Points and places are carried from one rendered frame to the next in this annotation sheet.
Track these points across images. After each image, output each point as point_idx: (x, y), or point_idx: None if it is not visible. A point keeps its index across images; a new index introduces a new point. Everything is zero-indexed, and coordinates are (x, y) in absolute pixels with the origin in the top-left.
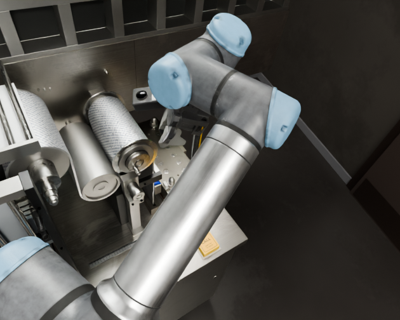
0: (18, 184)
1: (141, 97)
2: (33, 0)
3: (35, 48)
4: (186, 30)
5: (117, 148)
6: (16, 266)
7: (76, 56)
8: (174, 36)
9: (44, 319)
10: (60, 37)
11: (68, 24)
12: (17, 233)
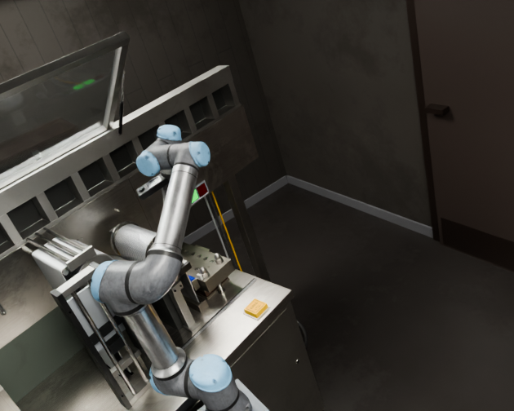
0: (91, 267)
1: (142, 190)
2: (55, 178)
3: (63, 212)
4: None
5: (144, 249)
6: (110, 262)
7: (92, 206)
8: None
9: (130, 268)
10: (77, 199)
11: (81, 185)
12: (99, 317)
